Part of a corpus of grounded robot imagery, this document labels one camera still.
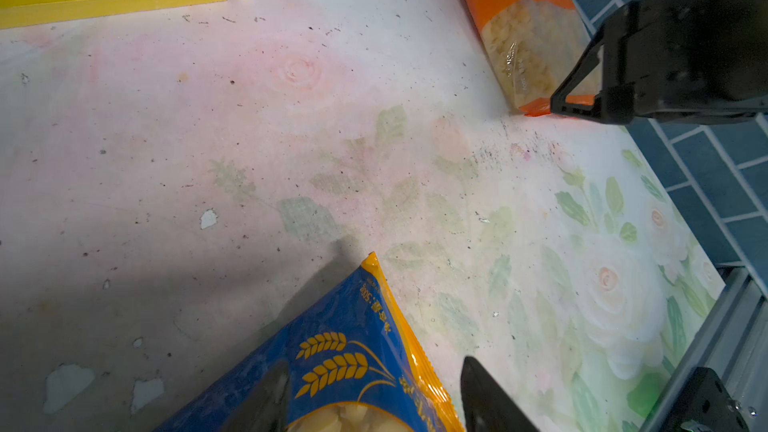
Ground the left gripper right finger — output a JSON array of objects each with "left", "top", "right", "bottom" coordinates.
[{"left": 460, "top": 356, "right": 538, "bottom": 432}]

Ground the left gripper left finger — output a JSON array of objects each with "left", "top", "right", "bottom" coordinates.
[{"left": 219, "top": 360, "right": 291, "bottom": 432}]

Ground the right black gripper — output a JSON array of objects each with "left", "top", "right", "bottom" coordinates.
[{"left": 550, "top": 0, "right": 767, "bottom": 125}]

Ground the orange macaroni bag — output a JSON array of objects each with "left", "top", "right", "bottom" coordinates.
[{"left": 465, "top": 0, "right": 590, "bottom": 117}]

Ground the blue orange shell pasta bag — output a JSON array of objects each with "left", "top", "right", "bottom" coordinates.
[{"left": 159, "top": 253, "right": 464, "bottom": 431}]

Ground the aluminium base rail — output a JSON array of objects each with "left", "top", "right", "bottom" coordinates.
[{"left": 640, "top": 268, "right": 767, "bottom": 431}]

